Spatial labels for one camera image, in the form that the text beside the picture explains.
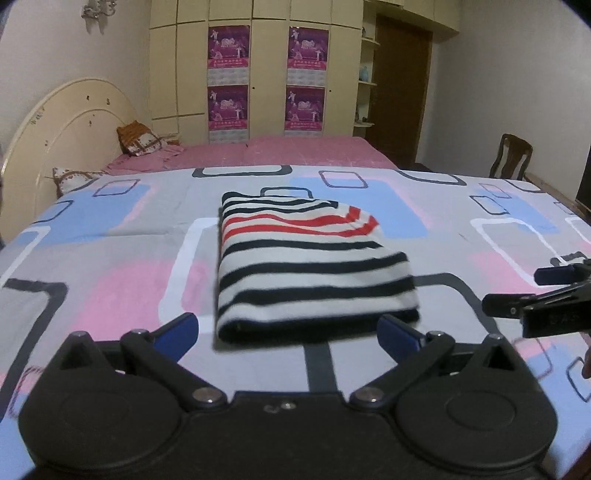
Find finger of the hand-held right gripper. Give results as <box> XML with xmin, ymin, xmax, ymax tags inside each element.
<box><xmin>481</xmin><ymin>292</ymin><xmax>539</xmax><ymax>320</ymax></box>
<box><xmin>534</xmin><ymin>251</ymin><xmax>591</xmax><ymax>287</ymax></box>

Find printed blanket with rectangles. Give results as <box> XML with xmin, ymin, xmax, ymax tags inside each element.
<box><xmin>0</xmin><ymin>164</ymin><xmax>591</xmax><ymax>480</ymax></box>

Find cream round headboard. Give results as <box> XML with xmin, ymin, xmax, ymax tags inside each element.
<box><xmin>0</xmin><ymin>78</ymin><xmax>139</xmax><ymax>241</ymax></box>

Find purple wall poster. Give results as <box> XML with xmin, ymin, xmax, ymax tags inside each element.
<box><xmin>287</xmin><ymin>26</ymin><xmax>329</xmax><ymax>71</ymax></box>
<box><xmin>207</xmin><ymin>84</ymin><xmax>250</xmax><ymax>144</ymax></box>
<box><xmin>285</xmin><ymin>86</ymin><xmax>327</xmax><ymax>137</ymax></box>
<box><xmin>207</xmin><ymin>25</ymin><xmax>251</xmax><ymax>70</ymax></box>

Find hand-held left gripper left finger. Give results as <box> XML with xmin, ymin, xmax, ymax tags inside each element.
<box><xmin>55</xmin><ymin>313</ymin><xmax>228</xmax><ymax>412</ymax></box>

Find wooden chair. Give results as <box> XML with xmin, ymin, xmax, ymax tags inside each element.
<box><xmin>489</xmin><ymin>133</ymin><xmax>533</xmax><ymax>180</ymax></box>

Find wooden bed frame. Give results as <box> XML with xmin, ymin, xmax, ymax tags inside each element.
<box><xmin>525</xmin><ymin>172</ymin><xmax>579</xmax><ymax>210</ymax></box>

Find striped white knit sweater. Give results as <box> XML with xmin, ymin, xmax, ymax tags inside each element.
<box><xmin>213</xmin><ymin>191</ymin><xmax>422</xmax><ymax>345</ymax></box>

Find crystal wall lamp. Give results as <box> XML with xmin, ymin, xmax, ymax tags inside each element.
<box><xmin>81</xmin><ymin>0</ymin><xmax>119</xmax><ymax>22</ymax></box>

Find brown orange pillow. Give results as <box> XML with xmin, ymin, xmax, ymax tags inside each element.
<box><xmin>116</xmin><ymin>121</ymin><xmax>170</xmax><ymax>157</ymax></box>

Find brown wooden door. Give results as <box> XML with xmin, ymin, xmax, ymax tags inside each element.
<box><xmin>368</xmin><ymin>15</ymin><xmax>433</xmax><ymax>169</ymax></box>

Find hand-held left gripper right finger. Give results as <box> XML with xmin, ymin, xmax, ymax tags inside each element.
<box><xmin>348</xmin><ymin>315</ymin><xmax>528</xmax><ymax>412</ymax></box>

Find pink bed sheet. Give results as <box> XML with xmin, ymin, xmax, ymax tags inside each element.
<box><xmin>104</xmin><ymin>135</ymin><xmax>400</xmax><ymax>175</ymax></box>

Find cream wardrobe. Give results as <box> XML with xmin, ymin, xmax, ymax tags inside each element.
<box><xmin>148</xmin><ymin>0</ymin><xmax>460</xmax><ymax>145</ymax></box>

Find white floral pillow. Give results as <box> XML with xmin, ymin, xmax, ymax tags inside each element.
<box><xmin>52</xmin><ymin>167</ymin><xmax>110</xmax><ymax>197</ymax></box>

